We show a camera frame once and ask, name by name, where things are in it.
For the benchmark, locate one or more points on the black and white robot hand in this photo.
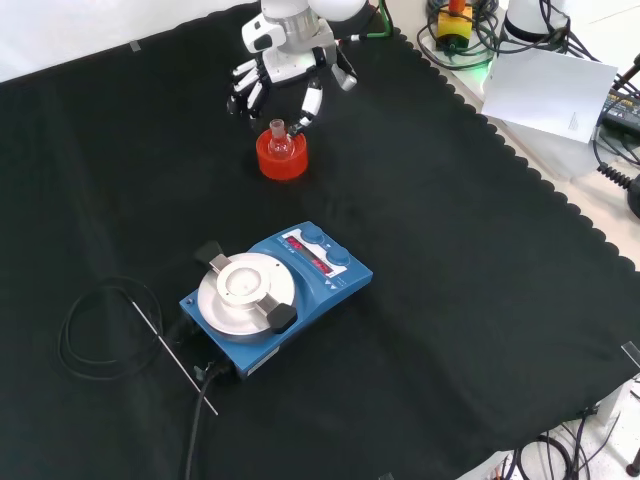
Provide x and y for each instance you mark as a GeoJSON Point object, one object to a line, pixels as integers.
{"type": "Point", "coordinates": [290, 65]}

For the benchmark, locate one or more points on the clear glass round-bottom flask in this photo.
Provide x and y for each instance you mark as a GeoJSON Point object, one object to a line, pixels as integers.
{"type": "Point", "coordinates": [276, 129]}

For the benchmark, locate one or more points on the grey tape strip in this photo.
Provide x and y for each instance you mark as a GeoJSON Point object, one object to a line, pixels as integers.
{"type": "Point", "coordinates": [135, 46]}

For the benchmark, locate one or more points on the yellow stop button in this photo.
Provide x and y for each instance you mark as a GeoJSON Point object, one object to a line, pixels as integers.
{"type": "Point", "coordinates": [454, 27]}

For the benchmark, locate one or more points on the heater with blue base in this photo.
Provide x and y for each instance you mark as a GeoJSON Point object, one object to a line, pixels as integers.
{"type": "Point", "coordinates": [345, 285]}

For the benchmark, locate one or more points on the pale board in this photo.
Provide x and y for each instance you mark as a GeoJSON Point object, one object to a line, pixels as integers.
{"type": "Point", "coordinates": [545, 90]}

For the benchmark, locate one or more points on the black bench cloth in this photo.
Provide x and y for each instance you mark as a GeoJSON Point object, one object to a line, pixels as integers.
{"type": "Point", "coordinates": [450, 300]}

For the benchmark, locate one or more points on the black power adapter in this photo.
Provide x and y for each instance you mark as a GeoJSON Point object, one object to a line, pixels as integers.
{"type": "Point", "coordinates": [622, 117]}

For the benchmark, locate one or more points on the clear cloth clip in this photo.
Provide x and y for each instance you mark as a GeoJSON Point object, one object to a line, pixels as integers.
{"type": "Point", "coordinates": [631, 352]}

